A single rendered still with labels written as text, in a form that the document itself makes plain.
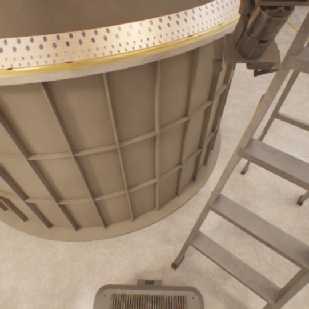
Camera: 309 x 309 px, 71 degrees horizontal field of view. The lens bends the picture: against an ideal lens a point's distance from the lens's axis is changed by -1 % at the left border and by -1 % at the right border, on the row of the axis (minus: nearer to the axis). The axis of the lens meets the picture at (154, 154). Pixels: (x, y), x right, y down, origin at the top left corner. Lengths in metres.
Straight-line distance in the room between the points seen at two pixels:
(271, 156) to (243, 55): 0.43
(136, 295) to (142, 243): 0.42
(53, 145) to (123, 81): 0.40
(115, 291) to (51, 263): 0.57
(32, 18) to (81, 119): 0.34
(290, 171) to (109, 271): 1.17
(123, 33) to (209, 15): 0.36
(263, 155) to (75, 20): 0.73
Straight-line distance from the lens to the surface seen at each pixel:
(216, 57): 0.52
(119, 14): 0.81
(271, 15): 0.44
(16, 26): 0.82
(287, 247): 1.04
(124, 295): 1.24
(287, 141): 2.41
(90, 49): 0.76
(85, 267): 1.59
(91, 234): 1.62
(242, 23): 0.49
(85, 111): 0.87
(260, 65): 0.53
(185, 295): 1.24
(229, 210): 1.02
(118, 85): 0.83
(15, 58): 0.80
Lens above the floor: 1.48
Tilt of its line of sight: 49 degrees down
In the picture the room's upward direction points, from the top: 1 degrees counter-clockwise
